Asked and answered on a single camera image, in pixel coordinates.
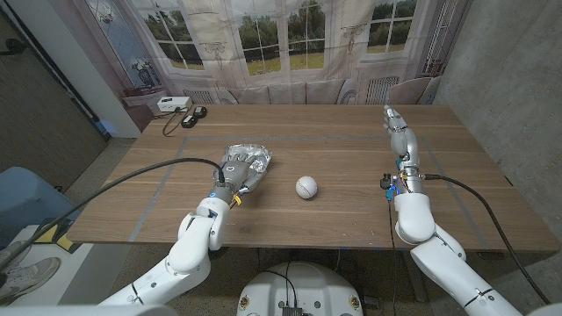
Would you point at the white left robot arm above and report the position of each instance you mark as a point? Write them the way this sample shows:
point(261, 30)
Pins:
point(189, 259)

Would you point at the grey sneaker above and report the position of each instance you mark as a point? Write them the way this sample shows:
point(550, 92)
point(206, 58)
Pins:
point(30, 278)
point(9, 250)

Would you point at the yellow and black pedal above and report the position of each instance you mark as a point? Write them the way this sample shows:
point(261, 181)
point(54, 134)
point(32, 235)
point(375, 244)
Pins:
point(63, 241)

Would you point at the white ball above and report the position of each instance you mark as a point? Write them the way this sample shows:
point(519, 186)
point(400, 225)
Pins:
point(306, 187)

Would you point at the black power adapter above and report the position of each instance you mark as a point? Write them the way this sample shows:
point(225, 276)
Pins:
point(189, 121)
point(200, 112)

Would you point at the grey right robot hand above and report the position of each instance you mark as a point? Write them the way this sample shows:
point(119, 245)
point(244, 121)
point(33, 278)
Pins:
point(406, 145)

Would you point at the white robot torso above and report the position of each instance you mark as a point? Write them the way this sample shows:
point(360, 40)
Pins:
point(300, 289)

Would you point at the printed window backdrop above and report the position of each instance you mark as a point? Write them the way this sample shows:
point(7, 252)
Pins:
point(285, 26)

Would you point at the crinkled aluminum foil sheet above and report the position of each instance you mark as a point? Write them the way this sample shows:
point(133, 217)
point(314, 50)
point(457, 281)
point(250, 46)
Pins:
point(262, 160)

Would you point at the blue chair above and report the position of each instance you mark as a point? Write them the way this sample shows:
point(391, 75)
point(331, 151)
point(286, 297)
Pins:
point(26, 197)

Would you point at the white floor platform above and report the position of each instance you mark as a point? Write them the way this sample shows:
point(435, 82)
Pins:
point(74, 274)

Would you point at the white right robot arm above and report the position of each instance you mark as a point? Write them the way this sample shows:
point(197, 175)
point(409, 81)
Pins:
point(415, 219)

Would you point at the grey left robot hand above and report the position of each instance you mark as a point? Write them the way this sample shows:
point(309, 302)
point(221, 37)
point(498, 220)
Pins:
point(232, 173)

